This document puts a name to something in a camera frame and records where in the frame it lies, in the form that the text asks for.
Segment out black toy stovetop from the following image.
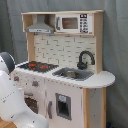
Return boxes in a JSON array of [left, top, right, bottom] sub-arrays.
[[20, 61, 57, 73]]

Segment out grey range hood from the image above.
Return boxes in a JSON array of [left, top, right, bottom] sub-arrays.
[[26, 14, 55, 34]]

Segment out black toy faucet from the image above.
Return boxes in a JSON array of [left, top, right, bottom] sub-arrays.
[[77, 50, 95, 70]]

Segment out red stove knob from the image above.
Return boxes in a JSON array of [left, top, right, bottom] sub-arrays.
[[13, 75, 20, 83], [32, 81, 39, 87]]

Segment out white toy oven door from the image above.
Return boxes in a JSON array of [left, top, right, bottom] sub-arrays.
[[24, 87, 46, 116]]

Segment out toy microwave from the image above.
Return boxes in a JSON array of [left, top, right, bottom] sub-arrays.
[[56, 14, 93, 34]]

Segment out grey toy sink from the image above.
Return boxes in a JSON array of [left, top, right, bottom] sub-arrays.
[[53, 67, 93, 81]]

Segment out wooden toy kitchen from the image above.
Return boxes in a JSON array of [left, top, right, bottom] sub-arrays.
[[12, 10, 115, 128]]

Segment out white dishwasher door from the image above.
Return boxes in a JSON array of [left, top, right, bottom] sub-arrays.
[[46, 81, 83, 128]]

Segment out left red stove knob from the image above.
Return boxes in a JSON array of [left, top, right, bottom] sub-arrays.
[[13, 75, 20, 83]]

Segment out right red stove knob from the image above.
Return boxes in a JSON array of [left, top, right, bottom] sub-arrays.
[[32, 81, 39, 87]]

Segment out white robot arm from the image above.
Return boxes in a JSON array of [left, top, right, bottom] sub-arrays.
[[0, 52, 49, 128]]

